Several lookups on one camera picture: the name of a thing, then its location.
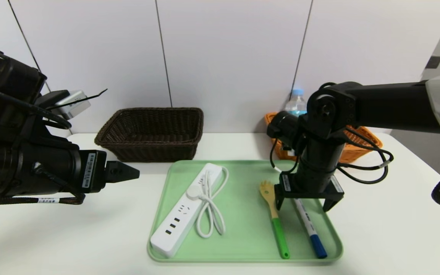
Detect white power cord with plug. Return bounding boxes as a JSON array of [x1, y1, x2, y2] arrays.
[[186, 166, 229, 239]]

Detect dark brown wicker basket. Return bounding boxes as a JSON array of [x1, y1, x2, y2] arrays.
[[94, 107, 204, 163]]

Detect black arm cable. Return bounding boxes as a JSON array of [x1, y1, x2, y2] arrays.
[[0, 82, 72, 130], [270, 126, 395, 185]]

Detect clear water bottle blue label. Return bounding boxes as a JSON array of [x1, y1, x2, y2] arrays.
[[284, 89, 308, 117]]

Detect white marker blue cap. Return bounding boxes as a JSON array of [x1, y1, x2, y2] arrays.
[[294, 198, 328, 259]]

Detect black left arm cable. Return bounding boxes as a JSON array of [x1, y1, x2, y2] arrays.
[[0, 82, 72, 130]]

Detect light green plastic tray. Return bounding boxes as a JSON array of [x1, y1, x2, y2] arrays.
[[147, 160, 343, 264]]

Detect orange wicker basket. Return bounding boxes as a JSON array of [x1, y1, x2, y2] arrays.
[[264, 112, 383, 164]]

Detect braided cable with white label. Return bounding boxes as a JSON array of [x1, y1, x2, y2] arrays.
[[0, 192, 86, 205]]

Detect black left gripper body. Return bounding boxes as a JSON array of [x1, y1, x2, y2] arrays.
[[28, 143, 107, 196]]

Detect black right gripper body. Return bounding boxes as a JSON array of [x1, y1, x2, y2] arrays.
[[274, 138, 345, 200]]

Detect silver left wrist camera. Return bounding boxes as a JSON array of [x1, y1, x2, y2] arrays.
[[37, 90, 91, 120]]

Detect yellow spatula green handle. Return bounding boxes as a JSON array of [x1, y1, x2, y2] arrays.
[[259, 181, 291, 260]]

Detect thin black zip tie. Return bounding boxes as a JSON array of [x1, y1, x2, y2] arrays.
[[58, 88, 108, 110]]

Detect white power strip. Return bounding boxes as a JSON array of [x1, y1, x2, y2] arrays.
[[150, 163, 223, 259]]

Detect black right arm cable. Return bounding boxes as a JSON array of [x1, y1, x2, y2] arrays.
[[270, 126, 395, 185]]

